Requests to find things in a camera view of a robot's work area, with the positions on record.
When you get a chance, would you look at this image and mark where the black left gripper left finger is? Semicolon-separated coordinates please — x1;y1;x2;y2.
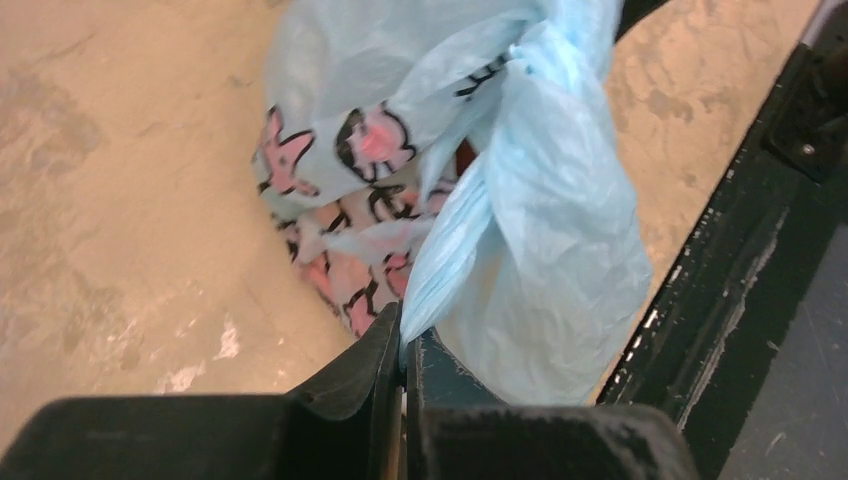
1;303;400;479

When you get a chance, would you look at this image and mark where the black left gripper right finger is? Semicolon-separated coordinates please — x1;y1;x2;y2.
405;331;698;479

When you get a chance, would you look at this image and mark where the light blue plastic bag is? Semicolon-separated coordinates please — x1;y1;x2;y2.
251;1;656;405

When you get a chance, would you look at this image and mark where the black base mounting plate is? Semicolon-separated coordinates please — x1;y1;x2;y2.
599;1;847;479

